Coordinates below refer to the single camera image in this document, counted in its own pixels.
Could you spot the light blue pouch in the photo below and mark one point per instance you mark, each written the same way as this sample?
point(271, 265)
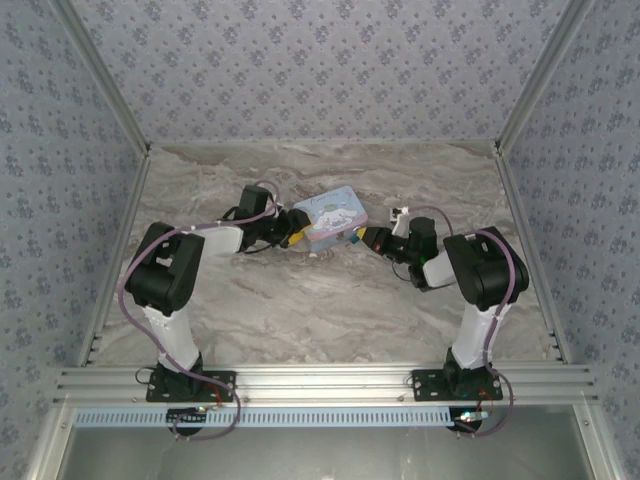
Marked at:
point(330, 220)

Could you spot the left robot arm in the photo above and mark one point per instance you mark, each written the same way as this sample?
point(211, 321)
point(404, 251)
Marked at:
point(165, 270)

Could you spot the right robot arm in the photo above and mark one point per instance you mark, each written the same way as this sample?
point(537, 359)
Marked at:
point(490, 270)

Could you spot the small black controller board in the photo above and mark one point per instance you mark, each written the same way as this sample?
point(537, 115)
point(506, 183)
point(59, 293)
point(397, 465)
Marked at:
point(187, 416)
point(470, 419)

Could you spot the aluminium side frame rail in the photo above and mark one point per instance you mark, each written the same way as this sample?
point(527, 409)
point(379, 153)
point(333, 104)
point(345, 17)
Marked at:
point(530, 240)
point(117, 250)

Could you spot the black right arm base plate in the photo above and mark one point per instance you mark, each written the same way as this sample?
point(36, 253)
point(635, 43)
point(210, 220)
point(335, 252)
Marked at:
point(430, 387)

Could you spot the aluminium front frame rail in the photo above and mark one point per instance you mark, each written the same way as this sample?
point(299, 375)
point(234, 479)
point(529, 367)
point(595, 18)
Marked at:
point(325, 382)

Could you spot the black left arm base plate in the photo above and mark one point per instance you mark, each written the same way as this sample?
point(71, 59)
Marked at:
point(220, 387)

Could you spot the aluminium corner post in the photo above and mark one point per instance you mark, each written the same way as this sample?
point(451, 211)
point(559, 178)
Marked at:
point(545, 75)
point(100, 75)

